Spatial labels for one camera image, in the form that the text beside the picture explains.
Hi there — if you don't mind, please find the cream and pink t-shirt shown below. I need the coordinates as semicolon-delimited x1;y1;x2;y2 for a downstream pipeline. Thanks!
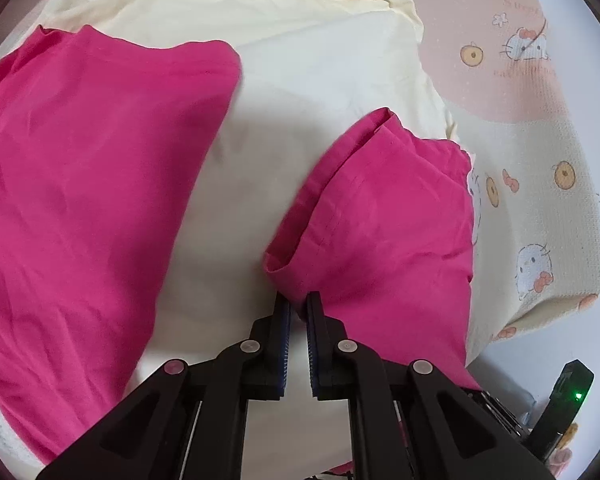
0;0;474;469

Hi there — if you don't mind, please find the black device with green light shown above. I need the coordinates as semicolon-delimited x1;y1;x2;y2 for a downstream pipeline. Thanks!
524;360;594;462

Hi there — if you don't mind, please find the Hello Kitty patterned blanket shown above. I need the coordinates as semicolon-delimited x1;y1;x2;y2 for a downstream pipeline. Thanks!
324;0;600;361

